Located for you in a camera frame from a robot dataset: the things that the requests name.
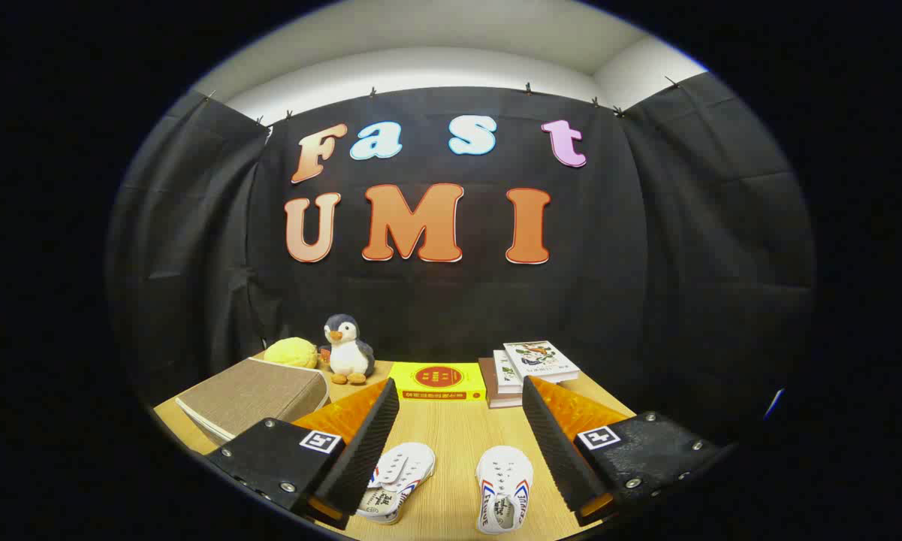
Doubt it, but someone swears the yellow plush bun toy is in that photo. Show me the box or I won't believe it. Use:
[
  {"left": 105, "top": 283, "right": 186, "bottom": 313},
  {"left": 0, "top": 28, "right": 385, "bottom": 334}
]
[{"left": 263, "top": 337, "right": 320, "bottom": 370}]

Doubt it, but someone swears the white canvas shoe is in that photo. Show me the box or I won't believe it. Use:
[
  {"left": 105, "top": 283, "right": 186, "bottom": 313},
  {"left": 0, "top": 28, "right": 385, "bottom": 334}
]
[
  {"left": 475, "top": 446, "right": 534, "bottom": 535},
  {"left": 355, "top": 442, "right": 436, "bottom": 525}
]

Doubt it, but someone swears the brown fabric storage box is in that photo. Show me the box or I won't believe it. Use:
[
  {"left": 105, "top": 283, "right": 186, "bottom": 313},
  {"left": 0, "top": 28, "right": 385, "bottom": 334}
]
[{"left": 175, "top": 358, "right": 331, "bottom": 446}]

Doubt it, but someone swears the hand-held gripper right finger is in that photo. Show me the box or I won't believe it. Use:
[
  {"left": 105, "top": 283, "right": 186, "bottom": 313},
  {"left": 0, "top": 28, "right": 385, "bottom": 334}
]
[{"left": 522, "top": 376, "right": 737, "bottom": 527}]

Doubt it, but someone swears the yellow book with red circle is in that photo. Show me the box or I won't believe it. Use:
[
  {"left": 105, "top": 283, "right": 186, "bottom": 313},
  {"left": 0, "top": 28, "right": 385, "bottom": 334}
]
[{"left": 388, "top": 361, "right": 487, "bottom": 402}]

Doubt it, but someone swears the white illustrated cover book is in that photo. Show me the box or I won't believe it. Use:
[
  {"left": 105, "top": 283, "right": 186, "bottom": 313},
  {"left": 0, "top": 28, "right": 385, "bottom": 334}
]
[{"left": 503, "top": 340, "right": 581, "bottom": 384}]

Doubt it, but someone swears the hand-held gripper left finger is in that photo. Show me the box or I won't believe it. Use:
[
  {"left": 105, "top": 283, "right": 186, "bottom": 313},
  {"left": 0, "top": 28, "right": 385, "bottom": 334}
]
[{"left": 204, "top": 378, "right": 400, "bottom": 530}]

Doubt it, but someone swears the white paperback book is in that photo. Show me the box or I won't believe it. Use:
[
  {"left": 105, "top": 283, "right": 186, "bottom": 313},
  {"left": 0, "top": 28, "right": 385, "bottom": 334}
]
[{"left": 493, "top": 349, "right": 526, "bottom": 395}]

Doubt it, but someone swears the penguin plush toy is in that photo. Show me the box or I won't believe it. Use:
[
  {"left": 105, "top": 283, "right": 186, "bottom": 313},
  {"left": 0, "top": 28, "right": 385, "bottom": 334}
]
[{"left": 319, "top": 314, "right": 376, "bottom": 385}]

